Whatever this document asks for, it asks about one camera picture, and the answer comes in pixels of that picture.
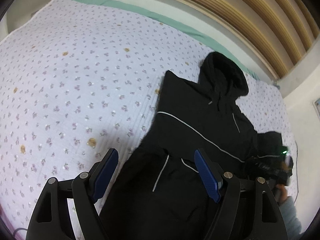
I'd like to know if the wooden slatted headboard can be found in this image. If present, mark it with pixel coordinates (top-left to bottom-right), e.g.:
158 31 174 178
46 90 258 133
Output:
181 0 319 79

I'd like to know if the black cable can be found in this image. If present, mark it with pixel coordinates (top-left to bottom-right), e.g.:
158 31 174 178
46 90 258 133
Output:
294 139 301 198

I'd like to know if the black hooded jacket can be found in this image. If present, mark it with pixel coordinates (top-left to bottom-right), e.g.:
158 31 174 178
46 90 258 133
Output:
98 51 295 240

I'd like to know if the person's right hand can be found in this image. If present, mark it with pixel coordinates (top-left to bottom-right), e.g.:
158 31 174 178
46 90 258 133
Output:
274 184 288 205

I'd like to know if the grey right sleeve forearm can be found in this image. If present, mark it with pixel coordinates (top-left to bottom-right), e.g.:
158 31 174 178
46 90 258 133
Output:
279 196 302 240

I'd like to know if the teal bed sheet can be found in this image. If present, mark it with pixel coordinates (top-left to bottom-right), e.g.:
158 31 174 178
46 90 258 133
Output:
74 0 260 80

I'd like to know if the white floral quilt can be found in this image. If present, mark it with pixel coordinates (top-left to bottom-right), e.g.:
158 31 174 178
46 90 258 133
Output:
1 0 292 239

